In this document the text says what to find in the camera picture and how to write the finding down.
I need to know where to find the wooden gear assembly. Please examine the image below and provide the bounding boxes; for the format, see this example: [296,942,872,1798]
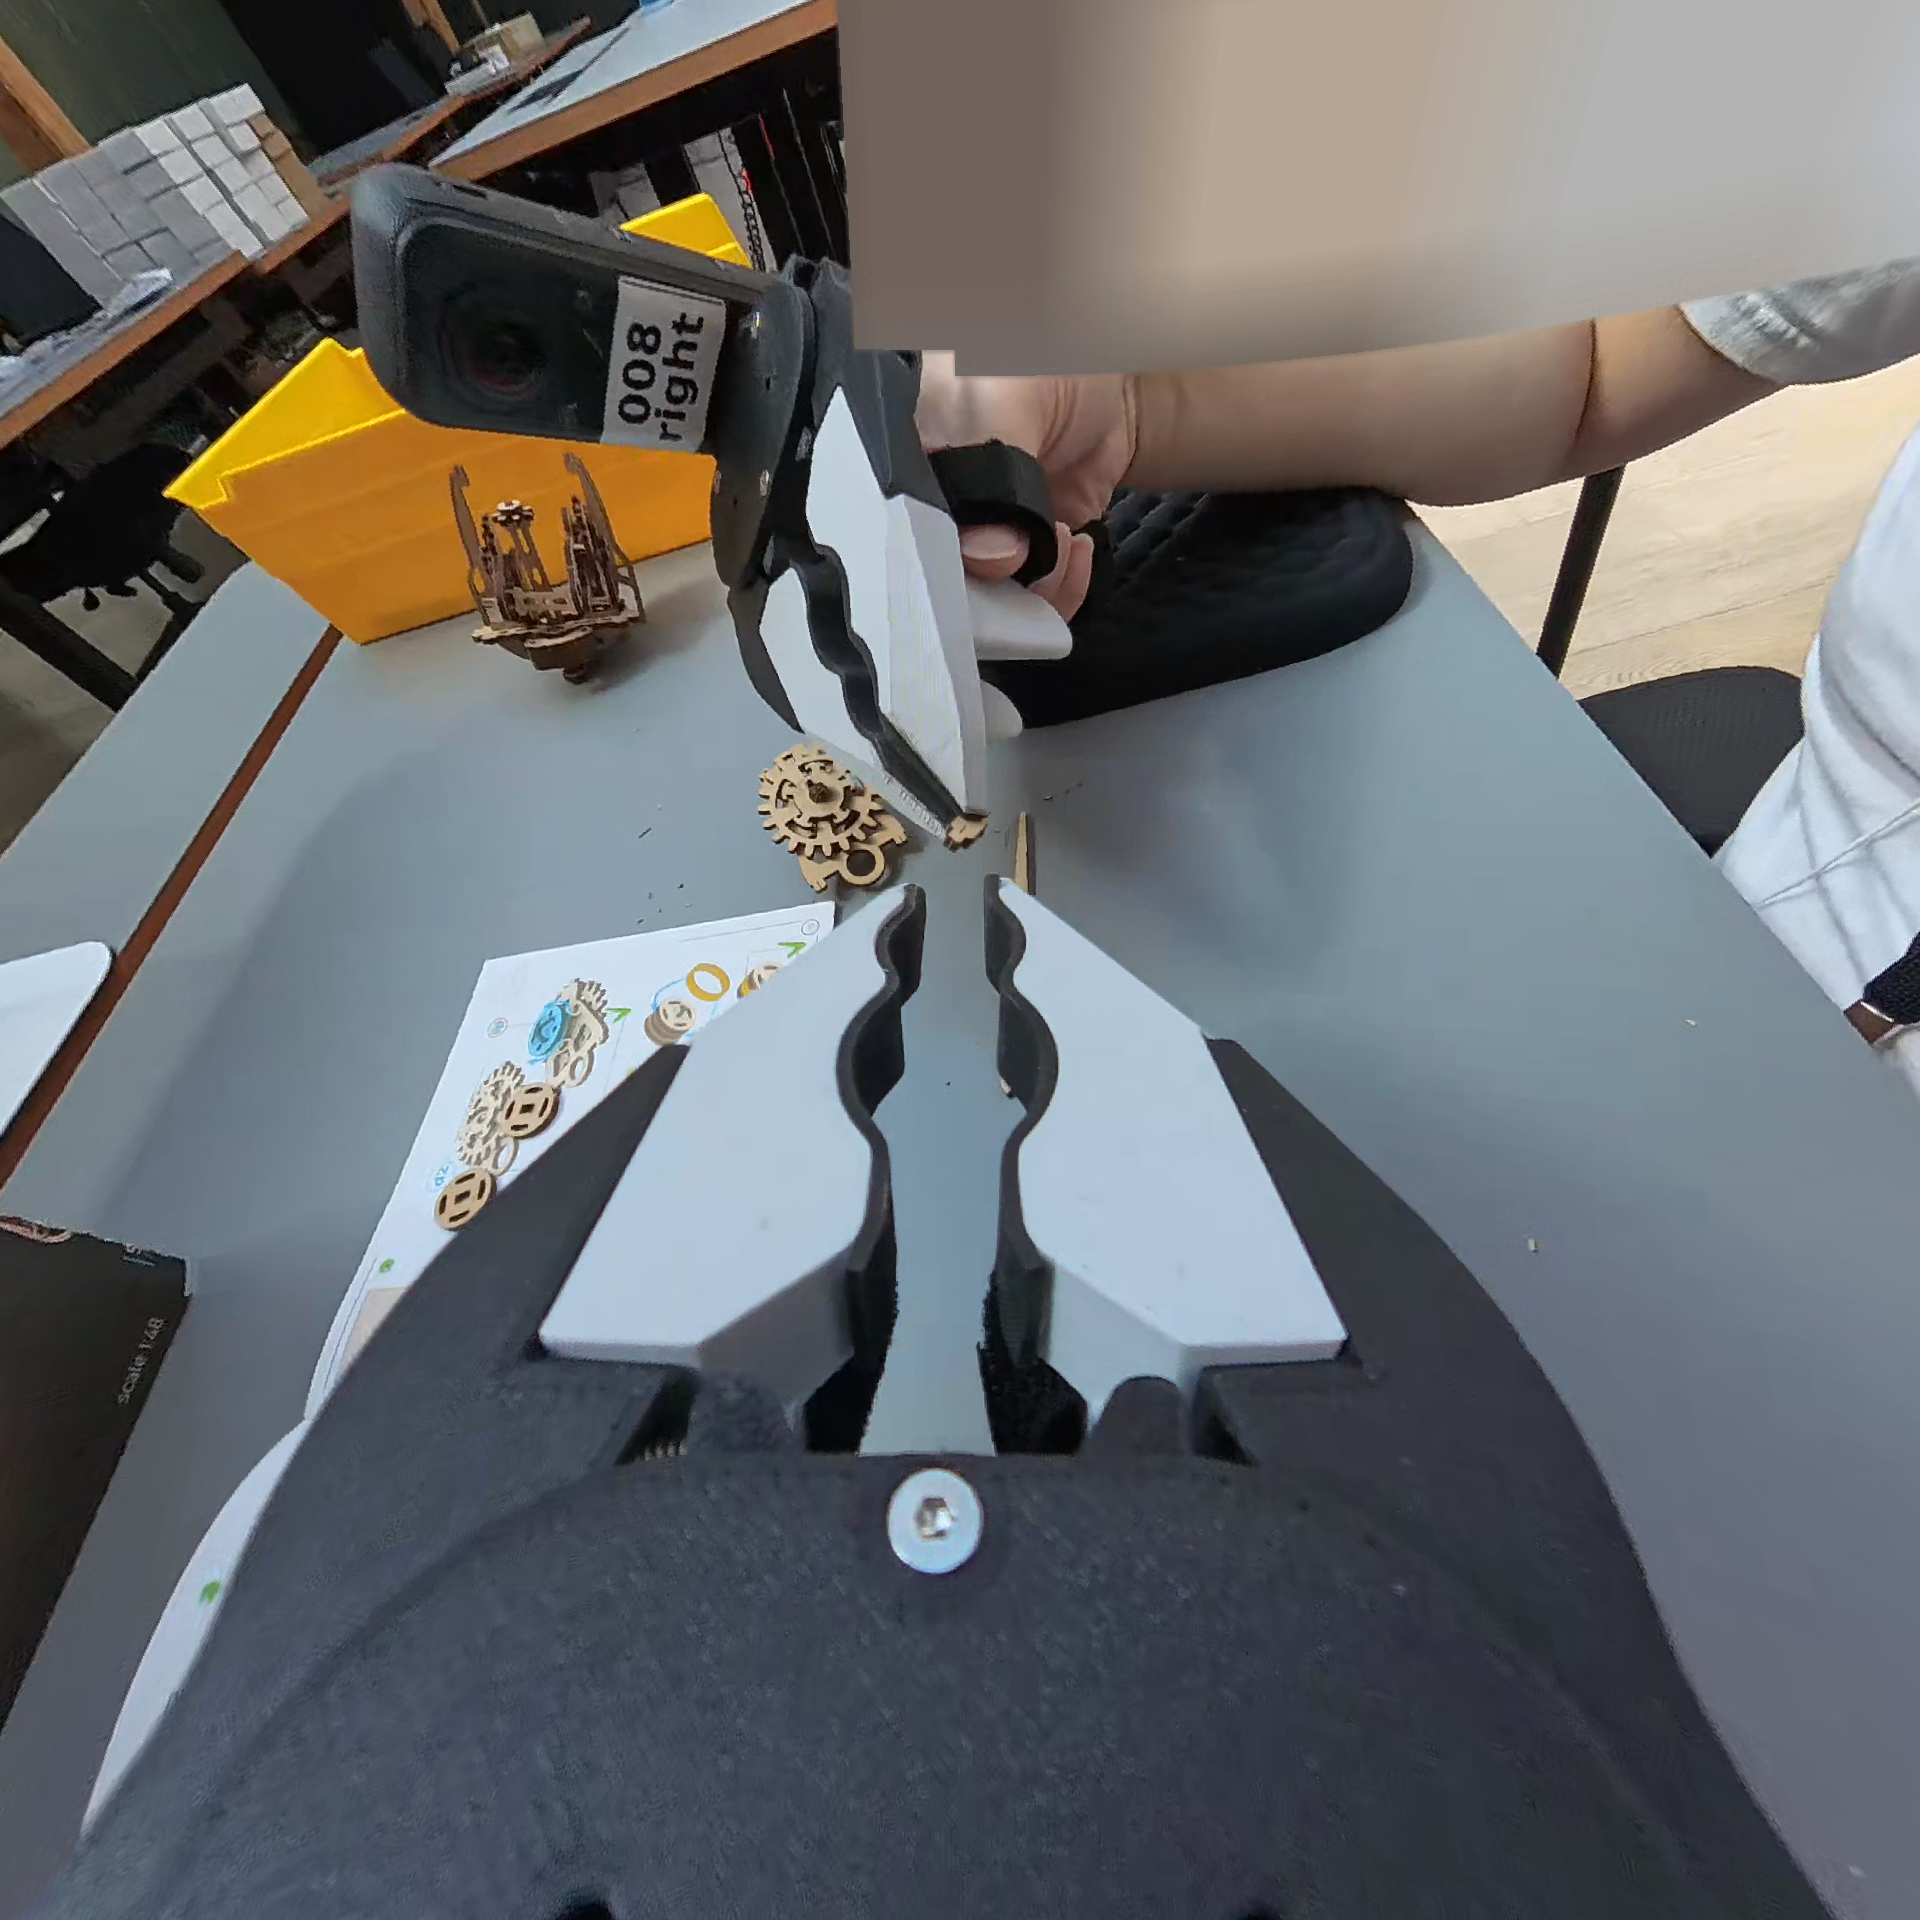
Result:
[755,743,913,895]

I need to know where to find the stack of white boxes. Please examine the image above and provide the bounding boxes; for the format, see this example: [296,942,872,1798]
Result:
[0,82,311,303]

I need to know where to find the partly built wooden model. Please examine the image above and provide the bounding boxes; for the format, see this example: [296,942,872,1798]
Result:
[447,450,652,680]

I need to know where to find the person's right forearm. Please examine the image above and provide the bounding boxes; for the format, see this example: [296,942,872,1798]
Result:
[1134,309,1749,511]

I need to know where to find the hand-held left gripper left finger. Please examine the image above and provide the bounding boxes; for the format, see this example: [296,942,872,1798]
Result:
[539,882,931,1456]

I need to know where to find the black office chair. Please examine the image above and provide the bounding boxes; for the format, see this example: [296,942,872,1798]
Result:
[1532,466,1809,860]

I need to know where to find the person's right hand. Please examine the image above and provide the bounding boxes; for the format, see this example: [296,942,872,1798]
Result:
[916,359,1141,625]

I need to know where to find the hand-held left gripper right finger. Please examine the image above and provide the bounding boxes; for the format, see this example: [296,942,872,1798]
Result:
[980,873,1352,1456]

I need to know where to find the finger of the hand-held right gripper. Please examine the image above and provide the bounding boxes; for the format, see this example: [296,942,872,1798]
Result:
[803,381,993,827]
[728,567,967,827]

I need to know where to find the black quilted cushion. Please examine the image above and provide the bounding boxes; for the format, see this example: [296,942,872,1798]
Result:
[980,488,1418,734]

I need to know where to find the printed instruction booklet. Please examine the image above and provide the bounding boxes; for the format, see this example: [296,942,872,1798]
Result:
[82,901,839,1839]

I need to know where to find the black model kit box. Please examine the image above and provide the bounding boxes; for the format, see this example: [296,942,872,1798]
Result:
[0,1215,189,1729]

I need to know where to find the yellow plastic bin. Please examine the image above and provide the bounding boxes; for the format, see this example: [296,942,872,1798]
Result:
[161,192,752,647]

